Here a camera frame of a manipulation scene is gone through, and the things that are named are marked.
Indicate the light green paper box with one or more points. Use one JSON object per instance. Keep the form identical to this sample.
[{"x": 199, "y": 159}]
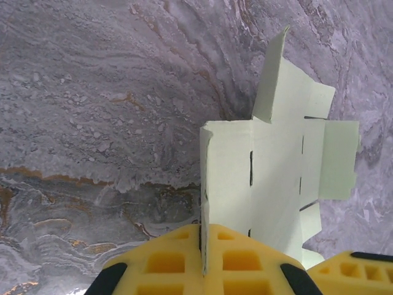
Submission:
[{"x": 276, "y": 184}]

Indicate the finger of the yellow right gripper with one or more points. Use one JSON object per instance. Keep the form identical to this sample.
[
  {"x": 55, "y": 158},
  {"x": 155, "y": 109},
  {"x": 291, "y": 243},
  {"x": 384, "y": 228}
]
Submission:
[{"x": 353, "y": 276}]

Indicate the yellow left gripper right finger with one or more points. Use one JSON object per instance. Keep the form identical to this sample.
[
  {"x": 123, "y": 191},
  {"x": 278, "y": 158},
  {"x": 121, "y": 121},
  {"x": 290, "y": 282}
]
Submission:
[{"x": 245, "y": 264}]

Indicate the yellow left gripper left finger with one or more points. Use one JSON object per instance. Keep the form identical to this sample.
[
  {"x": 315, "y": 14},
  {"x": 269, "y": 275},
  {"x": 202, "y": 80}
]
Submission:
[{"x": 159, "y": 264}]

